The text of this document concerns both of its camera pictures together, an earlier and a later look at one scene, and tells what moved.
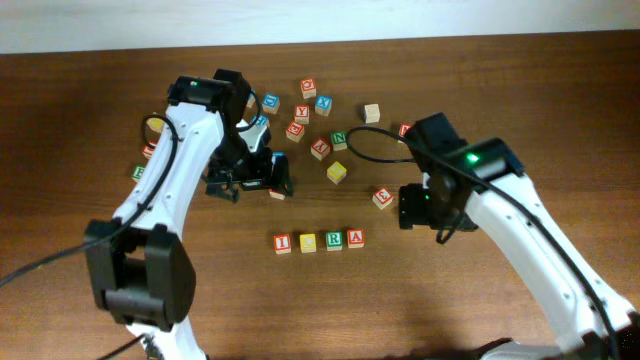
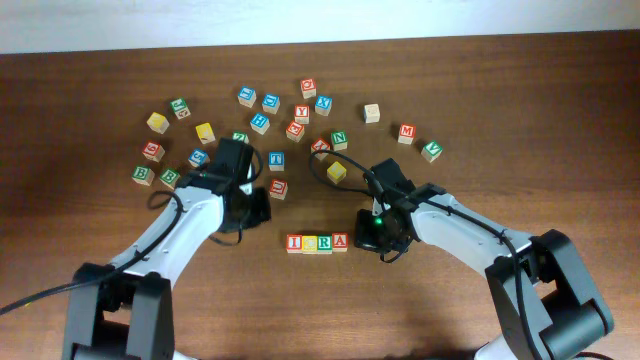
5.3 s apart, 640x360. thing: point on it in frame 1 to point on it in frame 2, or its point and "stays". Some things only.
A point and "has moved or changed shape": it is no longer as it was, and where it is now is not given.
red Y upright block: [302, 114] stays
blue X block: [323, 105] stays
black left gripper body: [235, 162] to [255, 213]
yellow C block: [308, 243] stays
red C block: [308, 87] stays
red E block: [295, 131] stays
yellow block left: [156, 124] stays
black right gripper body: [430, 203] to [376, 231]
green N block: [339, 140] stays
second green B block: [138, 171] stays
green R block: [334, 240] to [324, 244]
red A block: [355, 238] has moved or changed shape
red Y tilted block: [320, 149] stays
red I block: [281, 243] to [294, 243]
